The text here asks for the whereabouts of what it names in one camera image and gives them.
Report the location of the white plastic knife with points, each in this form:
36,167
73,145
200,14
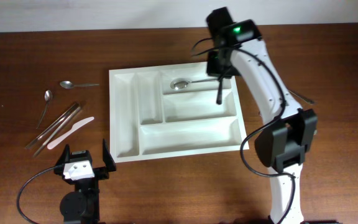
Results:
75,127

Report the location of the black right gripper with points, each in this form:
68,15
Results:
212,70

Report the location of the small teaspoon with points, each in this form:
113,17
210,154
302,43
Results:
48,96
69,85

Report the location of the steel tablespoon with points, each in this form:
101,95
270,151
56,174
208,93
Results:
181,83

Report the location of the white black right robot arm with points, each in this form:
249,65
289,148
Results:
285,137

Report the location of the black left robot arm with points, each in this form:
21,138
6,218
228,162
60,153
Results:
81,206

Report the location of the white plastic cutlery tray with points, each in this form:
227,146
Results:
149,120

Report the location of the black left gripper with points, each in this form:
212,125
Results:
102,172

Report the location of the small teaspoon upper left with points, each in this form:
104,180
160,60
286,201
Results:
69,85

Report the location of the steel fork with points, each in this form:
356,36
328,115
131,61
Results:
305,99

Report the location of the small teaspoon far left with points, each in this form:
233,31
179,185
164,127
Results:
48,96

